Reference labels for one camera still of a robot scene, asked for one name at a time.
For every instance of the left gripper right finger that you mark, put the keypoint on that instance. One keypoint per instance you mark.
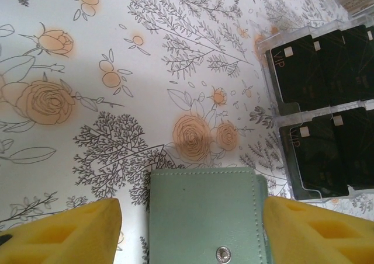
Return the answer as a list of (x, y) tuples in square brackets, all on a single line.
[(321, 240)]

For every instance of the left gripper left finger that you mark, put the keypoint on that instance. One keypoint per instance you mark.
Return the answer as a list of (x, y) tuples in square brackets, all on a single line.
[(58, 240)]

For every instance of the floral patterned table cover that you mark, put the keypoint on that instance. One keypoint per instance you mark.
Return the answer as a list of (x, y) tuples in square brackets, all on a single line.
[(146, 100)]

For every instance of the black VIP credit card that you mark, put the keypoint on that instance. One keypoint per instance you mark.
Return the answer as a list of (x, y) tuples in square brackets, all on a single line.
[(336, 71), (295, 77), (358, 153), (360, 56), (312, 161)]

